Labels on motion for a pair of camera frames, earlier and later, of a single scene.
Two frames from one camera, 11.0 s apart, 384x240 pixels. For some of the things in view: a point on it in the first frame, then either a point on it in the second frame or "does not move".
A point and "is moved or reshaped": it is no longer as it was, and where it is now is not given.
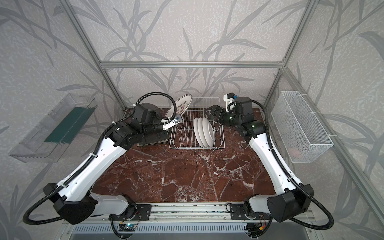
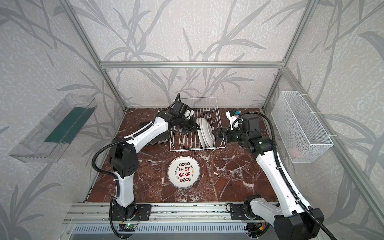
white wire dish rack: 195,130 does not move
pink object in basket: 294,151 does not move
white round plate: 182,103 is moved or reshaped
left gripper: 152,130 -> 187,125
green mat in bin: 67,130 does not move
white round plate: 200,131 does not move
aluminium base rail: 193,214 does not move
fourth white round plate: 208,132 does not move
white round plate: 195,130 is moved or reshaped
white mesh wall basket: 303,137 does not move
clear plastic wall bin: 48,140 does not move
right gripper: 219,114 -> 226,133
